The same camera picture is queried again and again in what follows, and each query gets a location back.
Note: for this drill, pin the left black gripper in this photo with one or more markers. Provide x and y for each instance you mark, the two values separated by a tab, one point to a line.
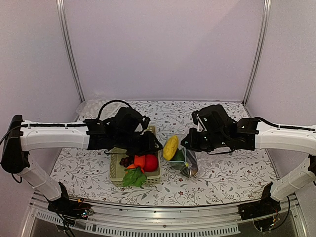
149	147

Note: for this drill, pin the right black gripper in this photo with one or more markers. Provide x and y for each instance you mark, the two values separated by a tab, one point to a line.
191	143

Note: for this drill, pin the yellow corn cob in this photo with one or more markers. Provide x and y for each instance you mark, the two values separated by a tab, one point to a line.
170	148

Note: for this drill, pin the green pepper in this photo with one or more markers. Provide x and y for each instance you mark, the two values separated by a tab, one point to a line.
178	159

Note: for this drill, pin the purple eggplant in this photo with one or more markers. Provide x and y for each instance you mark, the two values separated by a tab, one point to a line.
190	171

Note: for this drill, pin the clear zip bag blue zipper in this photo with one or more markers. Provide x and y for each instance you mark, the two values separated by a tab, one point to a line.
180	168

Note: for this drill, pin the dark red grape bunch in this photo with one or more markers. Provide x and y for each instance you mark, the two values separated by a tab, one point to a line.
127	161

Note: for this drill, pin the orange carrot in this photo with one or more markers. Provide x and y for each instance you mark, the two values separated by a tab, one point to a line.
139	161

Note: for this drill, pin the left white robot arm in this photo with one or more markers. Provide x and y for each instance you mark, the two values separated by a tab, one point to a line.
23	136

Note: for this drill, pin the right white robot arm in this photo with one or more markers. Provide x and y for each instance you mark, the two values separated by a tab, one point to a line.
257	133

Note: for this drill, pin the crumpled clear plastic bag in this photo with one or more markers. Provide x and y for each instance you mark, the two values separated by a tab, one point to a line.
208	160

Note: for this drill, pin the clear bag at back corner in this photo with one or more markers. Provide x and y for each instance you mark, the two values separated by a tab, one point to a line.
91	108

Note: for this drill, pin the red apple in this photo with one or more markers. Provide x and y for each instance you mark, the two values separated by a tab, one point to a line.
151	163

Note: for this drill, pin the green leafy vegetable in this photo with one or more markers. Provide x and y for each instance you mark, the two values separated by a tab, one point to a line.
134	177

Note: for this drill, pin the green plastic basket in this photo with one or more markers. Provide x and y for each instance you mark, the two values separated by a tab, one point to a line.
117	172

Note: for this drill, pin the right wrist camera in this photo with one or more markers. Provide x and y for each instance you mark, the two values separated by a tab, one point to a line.
197	121

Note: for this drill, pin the front aluminium rail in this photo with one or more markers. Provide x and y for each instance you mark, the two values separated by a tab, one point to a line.
122	220

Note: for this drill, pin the right aluminium frame post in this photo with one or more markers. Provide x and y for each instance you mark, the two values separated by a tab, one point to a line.
259	50

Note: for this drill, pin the aluminium frame post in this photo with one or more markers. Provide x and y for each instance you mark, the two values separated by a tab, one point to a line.
68	48
259	50

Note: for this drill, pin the left aluminium frame post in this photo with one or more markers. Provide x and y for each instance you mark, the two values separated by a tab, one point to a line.
68	48

